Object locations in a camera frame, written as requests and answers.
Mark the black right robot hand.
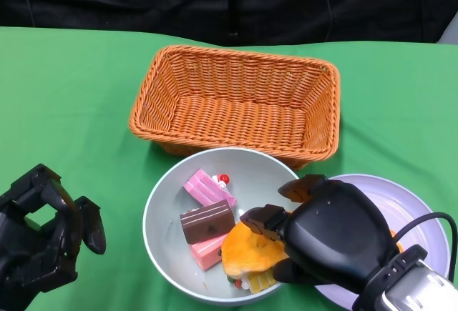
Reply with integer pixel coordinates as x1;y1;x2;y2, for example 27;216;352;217
239;174;400;294

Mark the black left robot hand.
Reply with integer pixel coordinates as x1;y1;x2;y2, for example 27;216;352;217
0;163;107;311

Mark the grey round bowl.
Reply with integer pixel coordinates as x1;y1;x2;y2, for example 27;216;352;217
142;147;318;307

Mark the lavender round plate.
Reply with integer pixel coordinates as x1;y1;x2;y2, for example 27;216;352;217
314;173;450;311

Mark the yellow cake slice with cherry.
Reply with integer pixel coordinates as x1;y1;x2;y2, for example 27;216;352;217
225;267;278;295

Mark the brown chocolate cake slice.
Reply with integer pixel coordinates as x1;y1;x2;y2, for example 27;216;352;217
180;199;236;245

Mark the small pink cake slice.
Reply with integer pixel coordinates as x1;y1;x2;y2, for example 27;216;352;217
188;232;230;272

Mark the large pink cake with cherry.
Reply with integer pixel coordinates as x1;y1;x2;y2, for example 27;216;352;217
183;168;238;207

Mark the orange wicker basket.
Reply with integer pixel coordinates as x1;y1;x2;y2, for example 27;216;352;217
128;44;341;171

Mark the green tablecloth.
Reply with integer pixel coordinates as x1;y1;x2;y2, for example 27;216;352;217
0;26;458;311

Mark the black backdrop curtain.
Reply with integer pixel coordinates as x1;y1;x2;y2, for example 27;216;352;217
0;0;458;47

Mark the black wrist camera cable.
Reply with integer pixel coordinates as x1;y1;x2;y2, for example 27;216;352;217
391;212;458;251

